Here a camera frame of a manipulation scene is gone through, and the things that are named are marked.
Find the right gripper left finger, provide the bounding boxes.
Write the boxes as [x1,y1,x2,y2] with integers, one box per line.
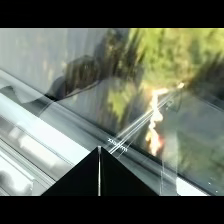
[41,145,101,197]

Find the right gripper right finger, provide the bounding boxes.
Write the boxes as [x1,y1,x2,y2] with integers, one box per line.
[100,145,160,197]

